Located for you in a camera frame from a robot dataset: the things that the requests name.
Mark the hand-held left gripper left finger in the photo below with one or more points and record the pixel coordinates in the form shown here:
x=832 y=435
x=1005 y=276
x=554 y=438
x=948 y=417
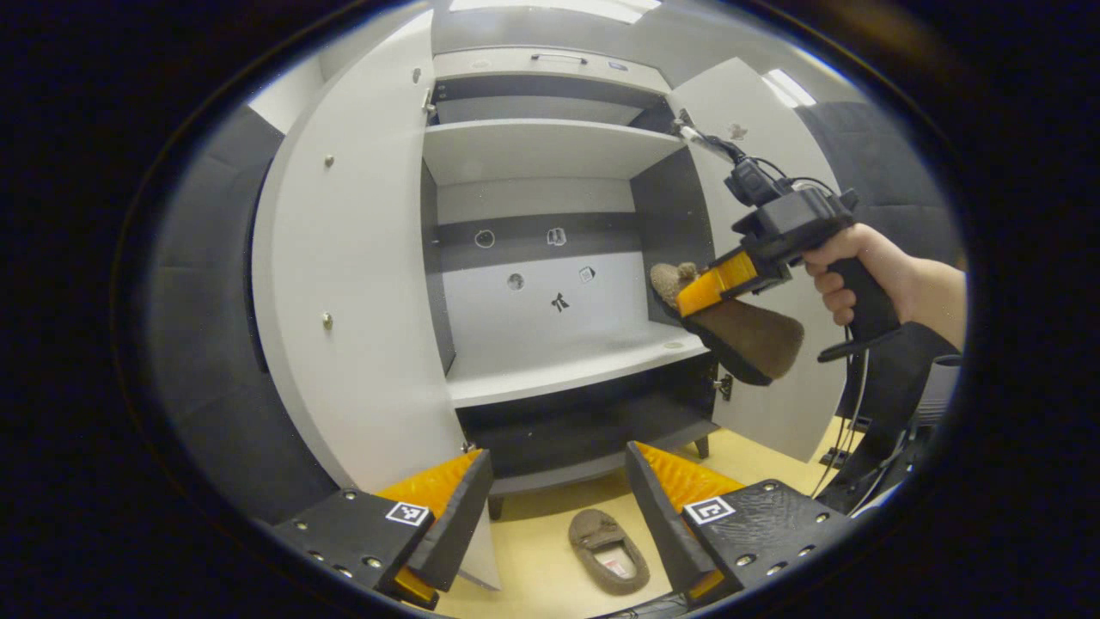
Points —
x=460 y=516

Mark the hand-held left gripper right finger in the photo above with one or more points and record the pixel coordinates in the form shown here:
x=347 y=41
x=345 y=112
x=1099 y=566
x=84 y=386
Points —
x=657 y=516

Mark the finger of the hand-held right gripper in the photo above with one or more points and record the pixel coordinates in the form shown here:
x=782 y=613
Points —
x=713 y=288

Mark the brown slipper shoe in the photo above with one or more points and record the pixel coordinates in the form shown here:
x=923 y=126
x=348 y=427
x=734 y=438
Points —
x=748 y=340
x=608 y=550

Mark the white cabinet door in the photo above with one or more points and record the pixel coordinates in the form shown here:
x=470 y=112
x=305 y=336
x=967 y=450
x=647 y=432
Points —
x=773 y=413
x=361 y=284

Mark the white shoe cabinet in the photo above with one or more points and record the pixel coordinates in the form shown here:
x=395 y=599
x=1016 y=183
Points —
x=550 y=344

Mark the white cabinet shelf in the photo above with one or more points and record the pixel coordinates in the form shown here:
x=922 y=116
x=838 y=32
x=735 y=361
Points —
x=541 y=150

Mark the white cabinet drawer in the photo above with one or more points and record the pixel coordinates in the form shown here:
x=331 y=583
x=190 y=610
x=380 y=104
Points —
x=516 y=69

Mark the ceiling light panel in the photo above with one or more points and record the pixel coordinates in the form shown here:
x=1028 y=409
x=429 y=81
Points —
x=789 y=88
x=559 y=7

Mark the black backdrop cloth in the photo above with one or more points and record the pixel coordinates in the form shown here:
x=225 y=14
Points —
x=215 y=344

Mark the black table bracket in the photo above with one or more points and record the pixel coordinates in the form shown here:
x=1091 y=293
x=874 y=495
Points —
x=834 y=457
x=858 y=423

